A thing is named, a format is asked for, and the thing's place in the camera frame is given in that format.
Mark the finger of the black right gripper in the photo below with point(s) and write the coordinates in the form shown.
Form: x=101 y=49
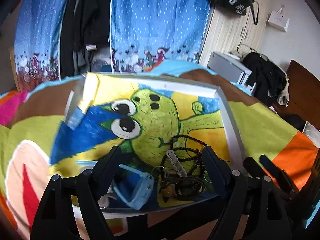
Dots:
x=285 y=183
x=253 y=168

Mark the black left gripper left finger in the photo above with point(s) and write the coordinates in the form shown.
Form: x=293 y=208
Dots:
x=55 y=217

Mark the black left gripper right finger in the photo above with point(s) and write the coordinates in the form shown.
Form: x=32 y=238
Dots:
x=267 y=218

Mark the dark wooden headboard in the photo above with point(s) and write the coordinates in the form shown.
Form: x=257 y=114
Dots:
x=304 y=95

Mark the black clothes pile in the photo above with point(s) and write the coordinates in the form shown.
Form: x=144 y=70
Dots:
x=268 y=78

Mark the light blue kids watch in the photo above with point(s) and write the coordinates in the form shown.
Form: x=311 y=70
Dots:
x=126 y=190

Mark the white small cabinet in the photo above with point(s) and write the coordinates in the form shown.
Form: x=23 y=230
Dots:
x=229 y=68

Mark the white tray with frog picture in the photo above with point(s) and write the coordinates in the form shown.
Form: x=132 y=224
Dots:
x=145 y=115

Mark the colourful cartoon bedspread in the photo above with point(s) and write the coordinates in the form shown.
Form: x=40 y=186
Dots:
x=31 y=120

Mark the light wooden wardrobe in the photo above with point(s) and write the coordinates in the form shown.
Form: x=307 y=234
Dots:
x=227 y=32

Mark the white paper bag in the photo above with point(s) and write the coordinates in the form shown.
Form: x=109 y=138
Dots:
x=279 y=20

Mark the right blue dotted curtain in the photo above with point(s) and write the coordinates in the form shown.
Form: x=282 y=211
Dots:
x=147 y=32

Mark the blue dotted curtain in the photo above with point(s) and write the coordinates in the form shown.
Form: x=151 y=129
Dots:
x=37 y=42
x=147 y=32

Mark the dark hanging clothes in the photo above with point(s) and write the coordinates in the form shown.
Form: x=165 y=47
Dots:
x=85 y=29

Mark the left blue dotted curtain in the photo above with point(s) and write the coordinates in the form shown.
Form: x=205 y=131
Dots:
x=37 y=42

